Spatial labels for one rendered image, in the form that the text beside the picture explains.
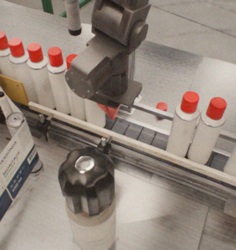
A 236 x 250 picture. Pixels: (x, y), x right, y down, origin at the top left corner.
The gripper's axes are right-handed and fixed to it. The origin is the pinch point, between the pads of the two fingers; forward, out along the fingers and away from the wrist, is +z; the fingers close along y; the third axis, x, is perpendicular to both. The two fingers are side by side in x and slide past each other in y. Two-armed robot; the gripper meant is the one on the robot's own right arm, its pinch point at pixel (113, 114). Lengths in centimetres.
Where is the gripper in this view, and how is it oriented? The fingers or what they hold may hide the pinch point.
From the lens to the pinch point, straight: 69.1
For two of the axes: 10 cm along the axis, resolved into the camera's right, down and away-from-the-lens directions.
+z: 0.0, 6.2, 7.9
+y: 9.0, 3.4, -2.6
